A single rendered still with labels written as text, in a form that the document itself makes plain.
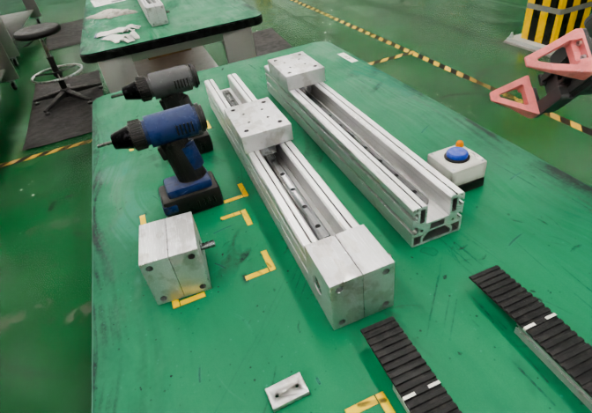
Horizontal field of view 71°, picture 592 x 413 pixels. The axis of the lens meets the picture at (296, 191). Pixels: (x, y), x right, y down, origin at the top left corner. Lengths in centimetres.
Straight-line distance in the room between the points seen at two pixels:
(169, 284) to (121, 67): 177
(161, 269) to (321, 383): 29
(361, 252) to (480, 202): 33
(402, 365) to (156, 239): 41
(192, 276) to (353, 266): 27
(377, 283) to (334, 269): 7
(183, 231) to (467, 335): 45
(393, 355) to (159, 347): 34
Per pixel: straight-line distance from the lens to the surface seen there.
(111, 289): 81
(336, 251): 61
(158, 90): 102
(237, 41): 242
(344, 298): 60
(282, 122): 89
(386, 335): 60
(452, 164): 86
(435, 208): 77
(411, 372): 58
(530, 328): 64
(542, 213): 87
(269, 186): 77
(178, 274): 70
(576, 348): 64
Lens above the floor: 131
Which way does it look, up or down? 36 degrees down
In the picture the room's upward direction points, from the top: 8 degrees counter-clockwise
